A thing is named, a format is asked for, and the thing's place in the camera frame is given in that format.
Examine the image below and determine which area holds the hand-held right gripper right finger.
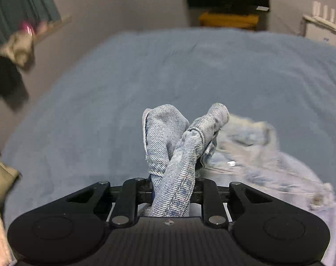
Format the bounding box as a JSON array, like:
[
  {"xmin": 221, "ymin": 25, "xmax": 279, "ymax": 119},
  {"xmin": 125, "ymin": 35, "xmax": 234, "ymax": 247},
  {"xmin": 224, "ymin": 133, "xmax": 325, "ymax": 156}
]
[{"xmin": 194, "ymin": 178, "xmax": 272, "ymax": 228}]

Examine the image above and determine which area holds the beige cloth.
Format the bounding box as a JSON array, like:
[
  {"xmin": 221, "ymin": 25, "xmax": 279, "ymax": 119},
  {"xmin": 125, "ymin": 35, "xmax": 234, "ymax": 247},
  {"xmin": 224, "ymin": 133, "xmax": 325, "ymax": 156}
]
[{"xmin": 0, "ymin": 30, "xmax": 36, "ymax": 68}]

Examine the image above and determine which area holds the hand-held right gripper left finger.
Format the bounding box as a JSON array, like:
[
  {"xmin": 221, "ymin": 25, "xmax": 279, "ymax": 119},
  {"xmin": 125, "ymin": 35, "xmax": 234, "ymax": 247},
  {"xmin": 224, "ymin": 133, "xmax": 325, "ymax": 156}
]
[{"xmin": 65, "ymin": 178, "xmax": 154, "ymax": 227}]

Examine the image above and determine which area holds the teal curtain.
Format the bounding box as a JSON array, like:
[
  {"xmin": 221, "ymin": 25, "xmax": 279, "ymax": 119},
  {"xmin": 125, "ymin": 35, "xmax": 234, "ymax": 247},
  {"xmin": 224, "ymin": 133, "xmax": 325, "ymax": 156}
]
[{"xmin": 0, "ymin": 0, "xmax": 62, "ymax": 51}]

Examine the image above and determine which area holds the black cloth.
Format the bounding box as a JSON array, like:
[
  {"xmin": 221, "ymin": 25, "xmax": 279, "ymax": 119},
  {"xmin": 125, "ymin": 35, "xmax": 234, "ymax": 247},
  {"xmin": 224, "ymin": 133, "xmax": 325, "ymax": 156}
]
[{"xmin": 0, "ymin": 55, "xmax": 30, "ymax": 109}]

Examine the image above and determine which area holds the olive pillow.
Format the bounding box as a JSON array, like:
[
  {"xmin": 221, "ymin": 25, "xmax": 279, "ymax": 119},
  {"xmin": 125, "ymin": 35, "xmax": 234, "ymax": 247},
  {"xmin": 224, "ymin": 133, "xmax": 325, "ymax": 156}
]
[{"xmin": 0, "ymin": 151, "xmax": 21, "ymax": 209}]

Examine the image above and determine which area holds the window sill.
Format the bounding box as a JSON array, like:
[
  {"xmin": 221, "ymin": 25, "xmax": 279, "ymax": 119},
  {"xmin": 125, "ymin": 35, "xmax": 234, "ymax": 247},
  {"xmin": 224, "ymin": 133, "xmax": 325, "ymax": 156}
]
[{"xmin": 32, "ymin": 15, "xmax": 73, "ymax": 44}]

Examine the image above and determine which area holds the pink object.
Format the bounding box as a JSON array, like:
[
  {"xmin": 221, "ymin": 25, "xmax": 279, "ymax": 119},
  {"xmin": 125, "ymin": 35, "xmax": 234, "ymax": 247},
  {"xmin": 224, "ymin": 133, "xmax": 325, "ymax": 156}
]
[{"xmin": 20, "ymin": 20, "xmax": 36, "ymax": 35}]

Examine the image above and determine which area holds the light blue denim jacket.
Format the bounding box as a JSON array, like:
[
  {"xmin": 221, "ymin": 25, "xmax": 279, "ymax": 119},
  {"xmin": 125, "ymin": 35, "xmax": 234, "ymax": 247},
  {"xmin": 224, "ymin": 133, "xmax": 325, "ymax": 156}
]
[{"xmin": 142, "ymin": 103, "xmax": 336, "ymax": 218}]

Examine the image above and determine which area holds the white router with antennas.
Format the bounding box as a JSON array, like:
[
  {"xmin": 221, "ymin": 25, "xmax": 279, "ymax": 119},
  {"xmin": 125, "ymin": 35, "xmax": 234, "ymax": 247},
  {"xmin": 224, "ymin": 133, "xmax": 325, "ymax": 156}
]
[{"xmin": 311, "ymin": 1, "xmax": 336, "ymax": 23}]

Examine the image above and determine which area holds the blue bed sheet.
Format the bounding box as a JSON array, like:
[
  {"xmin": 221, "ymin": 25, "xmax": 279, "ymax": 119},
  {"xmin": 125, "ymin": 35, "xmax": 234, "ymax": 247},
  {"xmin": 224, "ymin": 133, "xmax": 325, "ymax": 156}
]
[{"xmin": 2, "ymin": 28, "xmax": 336, "ymax": 266}]

